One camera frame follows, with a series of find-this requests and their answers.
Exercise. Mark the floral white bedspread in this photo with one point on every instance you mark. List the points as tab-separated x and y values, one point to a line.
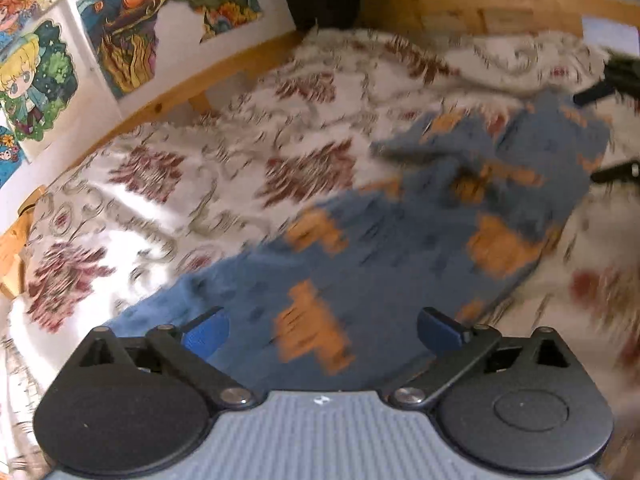
164	201

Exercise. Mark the anime girl poster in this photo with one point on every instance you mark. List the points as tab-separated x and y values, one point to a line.
15	14

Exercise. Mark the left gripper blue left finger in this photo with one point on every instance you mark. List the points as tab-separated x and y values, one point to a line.
206	333

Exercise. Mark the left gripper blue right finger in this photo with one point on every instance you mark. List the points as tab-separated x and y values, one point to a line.
439	333

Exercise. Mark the wooden bed frame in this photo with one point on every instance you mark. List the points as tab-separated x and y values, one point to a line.
186	69

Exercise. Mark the blue pants with orange cars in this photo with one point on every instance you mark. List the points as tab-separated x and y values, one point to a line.
332	302

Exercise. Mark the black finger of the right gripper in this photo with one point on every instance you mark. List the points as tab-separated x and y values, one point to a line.
626	172
621	75

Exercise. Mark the starry night style poster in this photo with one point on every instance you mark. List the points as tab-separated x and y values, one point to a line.
123	39

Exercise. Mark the blond chibi character poster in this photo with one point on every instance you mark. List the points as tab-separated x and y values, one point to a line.
38	80

